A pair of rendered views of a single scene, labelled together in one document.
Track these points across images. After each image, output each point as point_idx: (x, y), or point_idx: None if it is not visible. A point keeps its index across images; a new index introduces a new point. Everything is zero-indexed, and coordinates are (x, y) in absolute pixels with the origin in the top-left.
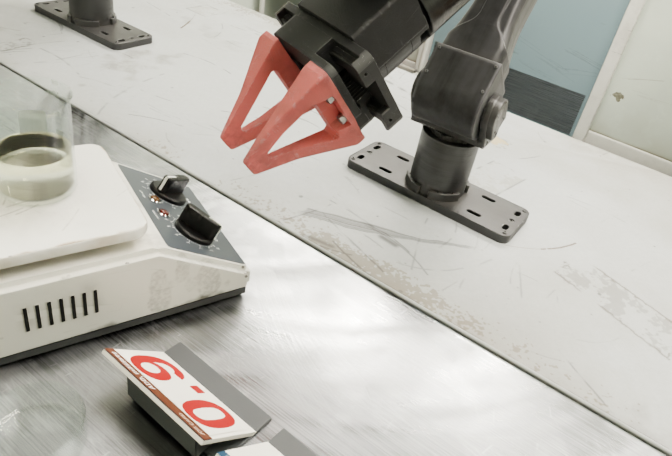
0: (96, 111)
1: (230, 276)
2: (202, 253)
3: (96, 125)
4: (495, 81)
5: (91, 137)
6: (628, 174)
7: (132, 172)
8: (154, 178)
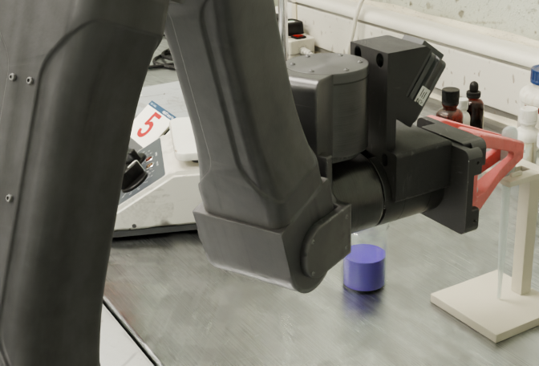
0: (135, 358)
1: None
2: (137, 152)
3: (145, 334)
4: None
5: (158, 317)
6: None
7: (156, 177)
8: (138, 189)
